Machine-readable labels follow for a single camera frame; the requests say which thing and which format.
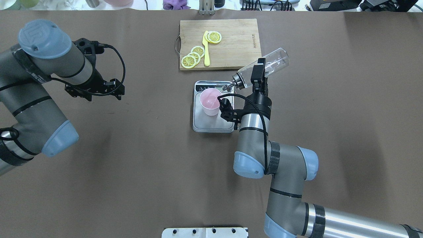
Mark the pink bowl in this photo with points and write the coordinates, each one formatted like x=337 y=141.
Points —
x=118 y=3

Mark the digital kitchen scale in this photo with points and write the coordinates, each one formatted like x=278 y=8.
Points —
x=203 y=123

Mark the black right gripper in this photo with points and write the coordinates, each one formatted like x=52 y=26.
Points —
x=261 y=102

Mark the glass sauce bottle metal spout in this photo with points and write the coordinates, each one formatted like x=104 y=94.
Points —
x=274 y=61

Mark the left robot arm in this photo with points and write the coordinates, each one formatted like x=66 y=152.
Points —
x=44 y=53

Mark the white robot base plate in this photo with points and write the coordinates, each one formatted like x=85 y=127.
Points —
x=206 y=232

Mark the wooden cutting board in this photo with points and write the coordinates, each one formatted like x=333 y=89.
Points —
x=239 y=47

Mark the pink plastic cup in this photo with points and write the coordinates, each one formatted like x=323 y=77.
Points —
x=209 y=101

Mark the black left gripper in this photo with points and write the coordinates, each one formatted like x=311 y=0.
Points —
x=96 y=80

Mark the lemon slice upper left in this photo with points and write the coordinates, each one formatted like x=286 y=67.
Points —
x=199 y=50

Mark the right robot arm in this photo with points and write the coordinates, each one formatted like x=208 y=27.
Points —
x=287 y=216

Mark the lemon slice middle left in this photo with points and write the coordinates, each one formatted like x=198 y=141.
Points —
x=196 y=56

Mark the yellow plastic knife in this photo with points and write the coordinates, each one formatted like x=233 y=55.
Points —
x=206 y=50

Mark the brown table mat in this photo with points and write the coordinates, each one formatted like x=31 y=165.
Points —
x=352 y=93

